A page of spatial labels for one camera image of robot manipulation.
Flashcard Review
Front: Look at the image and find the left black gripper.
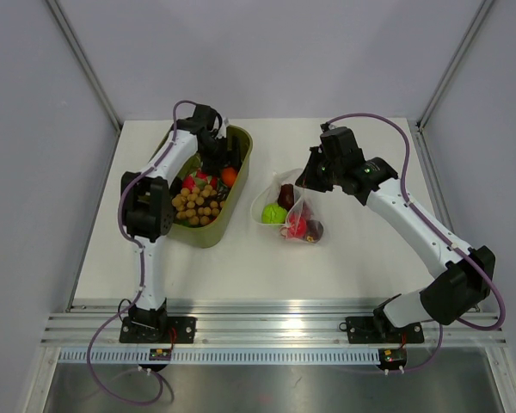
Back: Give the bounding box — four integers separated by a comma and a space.
198, 135, 243, 178

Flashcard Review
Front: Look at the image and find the orange fruit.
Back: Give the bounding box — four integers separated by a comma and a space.
220, 167, 238, 188

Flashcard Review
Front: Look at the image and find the clear zip top bag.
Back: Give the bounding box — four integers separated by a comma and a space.
250, 169, 326, 244

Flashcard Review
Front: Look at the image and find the red apple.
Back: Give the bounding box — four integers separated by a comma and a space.
283, 213, 307, 239

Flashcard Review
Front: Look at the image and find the dark purple mangosteen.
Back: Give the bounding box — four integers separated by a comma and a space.
305, 219, 324, 243

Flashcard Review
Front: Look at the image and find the olive green plastic bin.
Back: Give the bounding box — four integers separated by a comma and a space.
166, 126, 253, 248

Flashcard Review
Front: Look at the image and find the red grape bunch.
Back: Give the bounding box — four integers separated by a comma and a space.
301, 201, 313, 221

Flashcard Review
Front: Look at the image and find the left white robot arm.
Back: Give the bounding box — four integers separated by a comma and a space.
117, 103, 234, 342

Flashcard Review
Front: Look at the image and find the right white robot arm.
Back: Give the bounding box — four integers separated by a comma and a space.
296, 126, 495, 341

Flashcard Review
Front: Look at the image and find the pink dragon fruit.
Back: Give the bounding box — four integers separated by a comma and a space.
181, 170, 218, 191

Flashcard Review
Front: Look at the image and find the tan longan bunch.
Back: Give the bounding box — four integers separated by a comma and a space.
171, 185, 227, 227

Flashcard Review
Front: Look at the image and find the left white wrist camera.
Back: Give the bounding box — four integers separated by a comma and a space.
218, 114, 229, 136

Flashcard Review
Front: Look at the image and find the aluminium mounting rail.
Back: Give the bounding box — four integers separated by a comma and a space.
40, 296, 507, 349

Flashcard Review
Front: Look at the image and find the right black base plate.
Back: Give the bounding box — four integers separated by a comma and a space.
338, 316, 425, 344

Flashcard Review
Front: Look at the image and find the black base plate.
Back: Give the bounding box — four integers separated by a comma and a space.
338, 316, 425, 344
119, 317, 197, 344

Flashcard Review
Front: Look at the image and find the left aluminium frame post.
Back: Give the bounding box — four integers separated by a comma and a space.
44, 0, 123, 136

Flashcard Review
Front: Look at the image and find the aluminium frame post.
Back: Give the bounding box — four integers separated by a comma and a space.
416, 0, 496, 133
44, 0, 123, 136

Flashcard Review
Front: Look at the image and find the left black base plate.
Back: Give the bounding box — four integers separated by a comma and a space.
119, 317, 197, 344

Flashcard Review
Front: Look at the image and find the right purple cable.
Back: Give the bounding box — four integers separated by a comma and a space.
320, 112, 507, 373

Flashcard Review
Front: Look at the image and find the white slotted cable duct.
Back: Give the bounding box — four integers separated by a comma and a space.
58, 347, 380, 366

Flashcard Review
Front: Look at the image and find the right aluminium frame post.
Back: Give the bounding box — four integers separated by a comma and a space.
416, 0, 496, 133

